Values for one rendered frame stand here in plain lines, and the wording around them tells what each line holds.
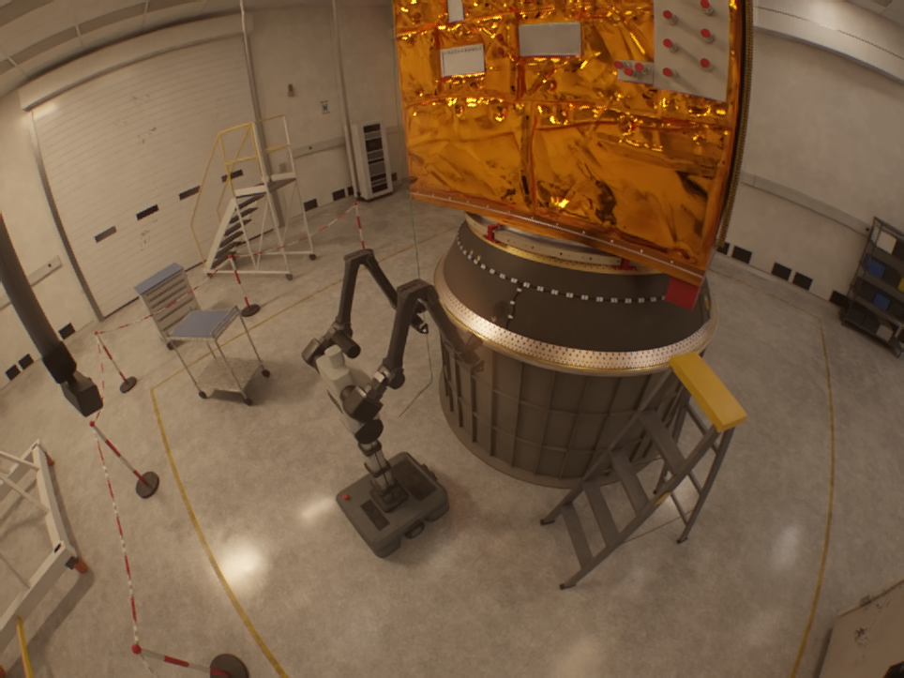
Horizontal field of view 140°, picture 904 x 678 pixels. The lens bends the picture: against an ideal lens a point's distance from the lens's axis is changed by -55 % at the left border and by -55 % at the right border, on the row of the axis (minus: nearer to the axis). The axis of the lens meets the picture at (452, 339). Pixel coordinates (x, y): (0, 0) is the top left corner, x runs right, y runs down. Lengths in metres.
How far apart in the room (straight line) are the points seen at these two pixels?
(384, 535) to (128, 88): 8.33
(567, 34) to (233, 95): 7.63
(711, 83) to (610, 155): 0.56
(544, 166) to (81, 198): 7.98
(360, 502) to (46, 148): 8.11
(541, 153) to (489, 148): 0.32
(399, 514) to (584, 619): 1.39
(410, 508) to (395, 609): 0.70
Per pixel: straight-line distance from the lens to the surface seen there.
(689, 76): 1.59
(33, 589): 4.31
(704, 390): 1.59
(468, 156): 2.16
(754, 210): 7.25
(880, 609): 3.20
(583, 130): 1.78
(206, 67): 8.75
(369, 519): 2.53
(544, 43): 1.89
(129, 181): 8.38
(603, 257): 1.93
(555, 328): 2.01
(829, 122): 7.26
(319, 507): 2.99
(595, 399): 2.23
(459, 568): 2.60
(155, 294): 5.50
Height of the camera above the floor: 2.49
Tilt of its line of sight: 38 degrees down
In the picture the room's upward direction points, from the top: 4 degrees counter-clockwise
